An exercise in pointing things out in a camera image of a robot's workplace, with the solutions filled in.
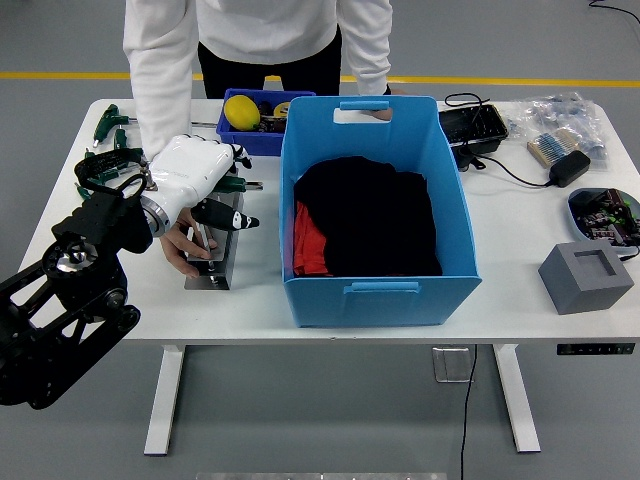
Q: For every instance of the metal floor socket box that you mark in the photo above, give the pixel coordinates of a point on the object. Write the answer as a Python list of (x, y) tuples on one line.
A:
[(452, 364)]

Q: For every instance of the black plastic tray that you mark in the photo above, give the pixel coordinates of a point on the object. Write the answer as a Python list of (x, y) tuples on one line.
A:
[(472, 127)]

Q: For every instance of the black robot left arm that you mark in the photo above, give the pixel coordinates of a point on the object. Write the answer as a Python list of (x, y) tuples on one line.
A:
[(95, 220)]

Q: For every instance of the person's left forearm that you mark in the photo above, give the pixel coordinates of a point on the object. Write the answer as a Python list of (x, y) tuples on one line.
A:
[(372, 65)]

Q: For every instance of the dark small device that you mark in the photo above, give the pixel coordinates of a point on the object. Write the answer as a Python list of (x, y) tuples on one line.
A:
[(272, 126)]

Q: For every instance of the loose electronic components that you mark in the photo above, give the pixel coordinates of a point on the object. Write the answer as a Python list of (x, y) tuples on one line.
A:
[(605, 220)]

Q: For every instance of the white table leg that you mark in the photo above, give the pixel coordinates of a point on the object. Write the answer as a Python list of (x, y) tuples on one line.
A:
[(515, 400), (167, 400)]

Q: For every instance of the taped resistor strip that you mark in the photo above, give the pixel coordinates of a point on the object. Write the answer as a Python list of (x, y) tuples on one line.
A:
[(550, 146)]

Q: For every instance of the person's right forearm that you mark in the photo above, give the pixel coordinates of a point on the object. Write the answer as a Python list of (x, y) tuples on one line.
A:
[(162, 115)]

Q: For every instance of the pale blue dish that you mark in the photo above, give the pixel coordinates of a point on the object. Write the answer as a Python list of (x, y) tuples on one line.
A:
[(575, 220)]

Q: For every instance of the person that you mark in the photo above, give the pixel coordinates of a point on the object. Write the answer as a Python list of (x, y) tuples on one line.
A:
[(260, 30)]

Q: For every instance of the small blue plastic bin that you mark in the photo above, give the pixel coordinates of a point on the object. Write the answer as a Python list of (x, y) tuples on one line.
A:
[(260, 145)]

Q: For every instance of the metal tool stand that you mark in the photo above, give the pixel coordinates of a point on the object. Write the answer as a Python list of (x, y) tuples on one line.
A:
[(222, 272)]

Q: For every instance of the person's left hand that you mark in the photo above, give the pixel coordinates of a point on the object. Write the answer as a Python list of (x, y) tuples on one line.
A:
[(382, 114)]

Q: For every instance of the large blue storage box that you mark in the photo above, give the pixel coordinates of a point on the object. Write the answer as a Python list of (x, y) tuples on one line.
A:
[(380, 305)]

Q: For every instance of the person's right hand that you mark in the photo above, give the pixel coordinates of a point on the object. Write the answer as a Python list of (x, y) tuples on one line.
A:
[(180, 250)]

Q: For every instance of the clear plastic parts bags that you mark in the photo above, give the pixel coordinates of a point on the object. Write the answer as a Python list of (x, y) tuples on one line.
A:
[(565, 112)]

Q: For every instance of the black power adapter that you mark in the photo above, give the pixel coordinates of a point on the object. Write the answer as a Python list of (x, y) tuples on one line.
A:
[(570, 169)]

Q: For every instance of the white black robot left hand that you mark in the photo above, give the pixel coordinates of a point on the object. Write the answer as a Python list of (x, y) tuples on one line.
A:
[(190, 165)]

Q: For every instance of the yellow lemon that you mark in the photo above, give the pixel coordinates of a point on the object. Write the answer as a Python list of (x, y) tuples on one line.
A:
[(241, 112)]

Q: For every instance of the black plug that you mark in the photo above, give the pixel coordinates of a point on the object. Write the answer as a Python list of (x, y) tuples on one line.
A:
[(467, 159)]

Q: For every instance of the red cloth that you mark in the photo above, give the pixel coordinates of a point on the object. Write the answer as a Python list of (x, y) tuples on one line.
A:
[(307, 240)]

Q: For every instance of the grey foam block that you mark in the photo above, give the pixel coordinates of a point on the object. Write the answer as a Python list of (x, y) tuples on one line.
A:
[(580, 295)]

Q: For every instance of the black table control panel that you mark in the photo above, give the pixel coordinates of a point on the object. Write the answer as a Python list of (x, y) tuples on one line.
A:
[(595, 349)]

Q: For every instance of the black cloth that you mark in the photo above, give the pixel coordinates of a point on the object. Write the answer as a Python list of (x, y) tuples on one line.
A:
[(370, 220)]

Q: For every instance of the dark brown cylinder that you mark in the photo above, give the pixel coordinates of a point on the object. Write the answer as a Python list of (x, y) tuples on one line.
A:
[(265, 107)]

